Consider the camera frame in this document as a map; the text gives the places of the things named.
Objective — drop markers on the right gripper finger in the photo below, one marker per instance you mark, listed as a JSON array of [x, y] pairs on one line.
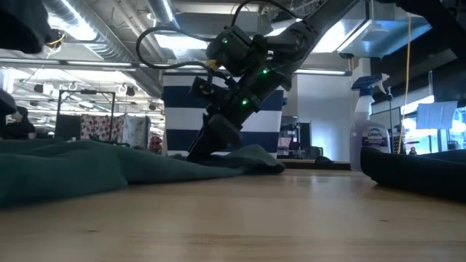
[[215, 138]]

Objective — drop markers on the dark green garment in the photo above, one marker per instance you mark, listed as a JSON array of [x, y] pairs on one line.
[[73, 167]]

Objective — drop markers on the black garment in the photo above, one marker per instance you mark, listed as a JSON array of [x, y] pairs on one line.
[[418, 171]]

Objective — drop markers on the navy white striped fabric bin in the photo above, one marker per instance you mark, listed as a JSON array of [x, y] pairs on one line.
[[182, 120]]

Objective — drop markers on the red background item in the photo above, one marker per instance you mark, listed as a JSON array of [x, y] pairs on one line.
[[156, 143]]

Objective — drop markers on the white patterned board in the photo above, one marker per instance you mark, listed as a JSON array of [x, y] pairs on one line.
[[135, 131]]

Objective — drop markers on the floral patterned board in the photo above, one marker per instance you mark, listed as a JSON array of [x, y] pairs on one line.
[[98, 127]]

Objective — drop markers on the clear spray bottle blue trigger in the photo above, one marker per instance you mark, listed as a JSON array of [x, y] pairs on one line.
[[367, 138]]

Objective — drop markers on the small dark bottle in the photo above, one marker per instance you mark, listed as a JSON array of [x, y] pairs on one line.
[[412, 151]]

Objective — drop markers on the white paper sheet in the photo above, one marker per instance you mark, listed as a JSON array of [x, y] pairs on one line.
[[437, 114]]

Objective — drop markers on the person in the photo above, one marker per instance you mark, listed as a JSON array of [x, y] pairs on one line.
[[20, 127]]

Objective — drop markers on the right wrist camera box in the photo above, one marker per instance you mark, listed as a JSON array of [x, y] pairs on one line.
[[204, 89]]

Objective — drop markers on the silver round duct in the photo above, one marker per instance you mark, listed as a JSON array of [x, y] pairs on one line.
[[164, 11]]

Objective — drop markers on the rectangular ceiling duct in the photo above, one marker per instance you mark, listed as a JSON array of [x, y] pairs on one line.
[[378, 40]]

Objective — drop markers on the spiral round ventilation duct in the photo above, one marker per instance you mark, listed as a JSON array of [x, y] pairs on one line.
[[98, 40]]

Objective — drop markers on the black background rig frame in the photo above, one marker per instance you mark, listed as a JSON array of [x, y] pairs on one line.
[[58, 105]]

